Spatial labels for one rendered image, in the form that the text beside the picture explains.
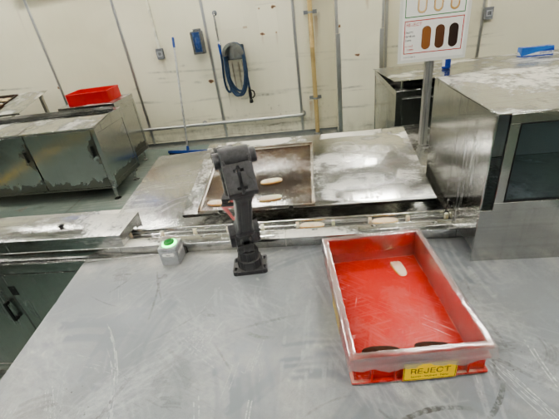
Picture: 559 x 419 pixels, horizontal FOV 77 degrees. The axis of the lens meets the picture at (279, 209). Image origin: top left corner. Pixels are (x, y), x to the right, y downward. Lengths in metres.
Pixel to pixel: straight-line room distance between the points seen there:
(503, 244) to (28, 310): 1.96
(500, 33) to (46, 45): 5.71
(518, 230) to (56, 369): 1.40
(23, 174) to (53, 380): 3.58
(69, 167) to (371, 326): 3.69
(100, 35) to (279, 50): 2.30
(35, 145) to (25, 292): 2.59
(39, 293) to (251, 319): 1.10
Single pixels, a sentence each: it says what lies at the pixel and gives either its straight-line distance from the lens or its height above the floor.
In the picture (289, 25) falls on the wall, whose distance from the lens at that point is 4.88.
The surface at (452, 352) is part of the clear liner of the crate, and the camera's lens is 0.91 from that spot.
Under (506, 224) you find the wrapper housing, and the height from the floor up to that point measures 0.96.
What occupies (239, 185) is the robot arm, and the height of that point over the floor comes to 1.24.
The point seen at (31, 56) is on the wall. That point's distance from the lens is 6.13.
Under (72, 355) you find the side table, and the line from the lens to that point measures 1.24.
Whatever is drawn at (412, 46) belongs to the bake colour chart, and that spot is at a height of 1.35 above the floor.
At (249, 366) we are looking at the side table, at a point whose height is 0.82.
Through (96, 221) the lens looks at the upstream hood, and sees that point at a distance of 1.68.
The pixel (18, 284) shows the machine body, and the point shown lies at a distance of 1.94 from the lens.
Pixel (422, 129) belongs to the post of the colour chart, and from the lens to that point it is 2.21.
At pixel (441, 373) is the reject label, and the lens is 0.96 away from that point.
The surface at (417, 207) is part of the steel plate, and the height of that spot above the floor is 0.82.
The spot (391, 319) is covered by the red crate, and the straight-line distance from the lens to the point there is 1.08.
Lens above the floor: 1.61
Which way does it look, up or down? 30 degrees down
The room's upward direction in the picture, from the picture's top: 8 degrees counter-clockwise
